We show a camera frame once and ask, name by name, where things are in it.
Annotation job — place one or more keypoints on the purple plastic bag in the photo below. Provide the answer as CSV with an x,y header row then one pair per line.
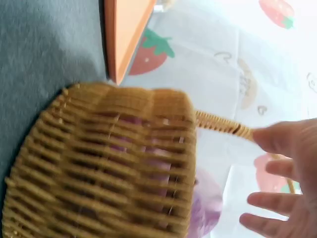
x,y
208,205

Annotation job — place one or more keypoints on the person's right hand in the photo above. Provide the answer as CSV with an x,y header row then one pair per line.
x,y
303,173

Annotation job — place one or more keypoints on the orange flat board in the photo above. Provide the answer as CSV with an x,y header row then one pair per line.
x,y
123,37

